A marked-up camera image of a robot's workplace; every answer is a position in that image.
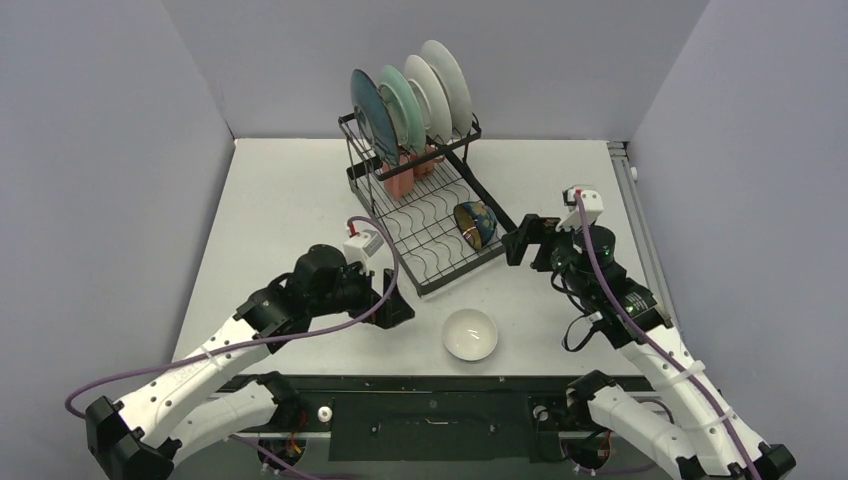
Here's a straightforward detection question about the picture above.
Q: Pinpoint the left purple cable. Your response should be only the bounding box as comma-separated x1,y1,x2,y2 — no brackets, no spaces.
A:
64,215,401,480

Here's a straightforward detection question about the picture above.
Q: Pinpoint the white plate blue rim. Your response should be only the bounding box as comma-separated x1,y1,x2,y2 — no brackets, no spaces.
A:
403,54,453,144

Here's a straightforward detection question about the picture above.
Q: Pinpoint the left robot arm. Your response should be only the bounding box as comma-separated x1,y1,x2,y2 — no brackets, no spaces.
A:
84,244,415,479

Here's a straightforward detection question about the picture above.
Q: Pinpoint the purple cable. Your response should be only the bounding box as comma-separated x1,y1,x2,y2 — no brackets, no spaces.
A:
574,190,763,480
64,215,401,480

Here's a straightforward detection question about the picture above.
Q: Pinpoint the light green flower plate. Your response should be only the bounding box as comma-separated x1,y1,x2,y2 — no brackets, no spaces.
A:
378,65,426,155

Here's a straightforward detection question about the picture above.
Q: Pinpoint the white bowl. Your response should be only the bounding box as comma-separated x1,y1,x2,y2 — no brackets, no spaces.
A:
442,308,499,362

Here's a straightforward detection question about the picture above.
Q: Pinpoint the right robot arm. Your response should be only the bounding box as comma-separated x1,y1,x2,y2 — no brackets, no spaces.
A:
502,214,797,479

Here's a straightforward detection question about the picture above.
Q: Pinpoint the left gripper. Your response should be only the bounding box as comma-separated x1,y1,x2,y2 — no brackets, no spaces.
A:
309,258,413,328

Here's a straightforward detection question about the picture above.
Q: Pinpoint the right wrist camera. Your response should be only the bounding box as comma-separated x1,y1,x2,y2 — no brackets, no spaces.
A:
556,185,604,231

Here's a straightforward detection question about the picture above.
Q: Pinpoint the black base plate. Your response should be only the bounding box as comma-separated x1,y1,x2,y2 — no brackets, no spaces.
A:
239,375,603,463

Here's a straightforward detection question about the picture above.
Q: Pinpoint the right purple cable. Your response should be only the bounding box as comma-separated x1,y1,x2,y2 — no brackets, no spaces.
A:
574,190,763,480

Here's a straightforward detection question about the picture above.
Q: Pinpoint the small orange mug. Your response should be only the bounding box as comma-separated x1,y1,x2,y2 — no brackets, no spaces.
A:
413,155,445,180

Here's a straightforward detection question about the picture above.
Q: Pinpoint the large pink mug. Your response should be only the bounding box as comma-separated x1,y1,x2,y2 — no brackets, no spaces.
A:
381,154,415,201

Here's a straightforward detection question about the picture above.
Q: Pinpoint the black wire dish rack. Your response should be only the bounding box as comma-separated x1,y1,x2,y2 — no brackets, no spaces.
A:
338,113,517,297

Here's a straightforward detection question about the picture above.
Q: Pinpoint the aluminium rail right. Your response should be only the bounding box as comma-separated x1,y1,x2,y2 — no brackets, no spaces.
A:
607,141,679,327

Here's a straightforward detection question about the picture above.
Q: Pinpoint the red teal plate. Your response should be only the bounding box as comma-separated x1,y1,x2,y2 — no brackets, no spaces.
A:
420,39,474,138

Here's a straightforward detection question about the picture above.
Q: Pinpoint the dark blue plate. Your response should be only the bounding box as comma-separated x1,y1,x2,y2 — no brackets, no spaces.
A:
350,69,400,166

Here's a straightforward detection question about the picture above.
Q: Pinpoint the brown black bowl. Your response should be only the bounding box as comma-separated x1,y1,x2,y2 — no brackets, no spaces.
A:
453,201,498,251

